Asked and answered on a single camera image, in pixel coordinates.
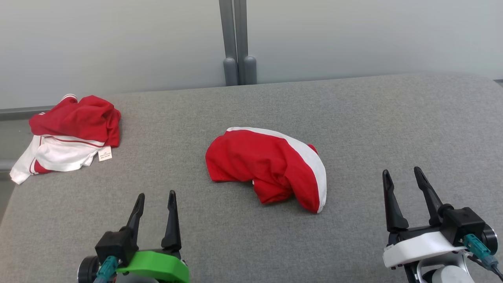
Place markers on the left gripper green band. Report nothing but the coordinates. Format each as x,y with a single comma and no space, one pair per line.
165,265

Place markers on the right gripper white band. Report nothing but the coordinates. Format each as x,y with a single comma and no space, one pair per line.
416,245

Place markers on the red shorts with white stripe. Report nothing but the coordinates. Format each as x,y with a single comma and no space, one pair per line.
267,165

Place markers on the red and white shirt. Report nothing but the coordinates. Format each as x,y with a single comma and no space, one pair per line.
78,118

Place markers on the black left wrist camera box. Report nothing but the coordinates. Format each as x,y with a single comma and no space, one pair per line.
116,243

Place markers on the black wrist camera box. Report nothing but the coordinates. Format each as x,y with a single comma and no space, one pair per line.
465,224
116,243

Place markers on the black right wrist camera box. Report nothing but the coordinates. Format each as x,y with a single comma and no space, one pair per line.
465,224

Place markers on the grey round wall bar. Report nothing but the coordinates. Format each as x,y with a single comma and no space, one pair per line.
6,165

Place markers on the grey flat wall rail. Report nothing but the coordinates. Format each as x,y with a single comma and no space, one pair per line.
23,113

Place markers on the grey metal partition post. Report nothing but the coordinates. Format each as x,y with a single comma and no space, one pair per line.
247,39
228,35

